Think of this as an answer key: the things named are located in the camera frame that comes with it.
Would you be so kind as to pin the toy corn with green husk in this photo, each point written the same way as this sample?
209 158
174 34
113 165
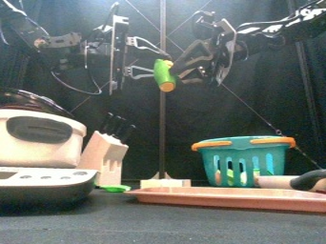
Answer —
163 76

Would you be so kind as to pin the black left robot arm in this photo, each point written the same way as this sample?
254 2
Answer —
22 28

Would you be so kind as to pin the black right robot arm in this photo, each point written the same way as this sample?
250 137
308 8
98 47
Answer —
293 25

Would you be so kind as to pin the black pot lid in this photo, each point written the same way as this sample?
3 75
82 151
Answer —
26 100

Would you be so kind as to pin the white toy knife block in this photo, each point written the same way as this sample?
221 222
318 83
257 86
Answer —
103 155

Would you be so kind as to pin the green toy food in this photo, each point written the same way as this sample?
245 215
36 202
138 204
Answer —
230 176

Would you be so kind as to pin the small white box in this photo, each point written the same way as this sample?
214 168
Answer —
166 183

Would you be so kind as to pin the flat green toy piece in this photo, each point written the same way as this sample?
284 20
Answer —
114 188

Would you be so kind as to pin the pink plastic tray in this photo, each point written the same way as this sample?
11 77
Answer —
229 197

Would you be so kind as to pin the white toy cooker base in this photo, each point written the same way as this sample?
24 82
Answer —
42 186

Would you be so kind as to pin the metal frame pole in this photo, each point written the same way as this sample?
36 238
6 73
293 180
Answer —
162 143

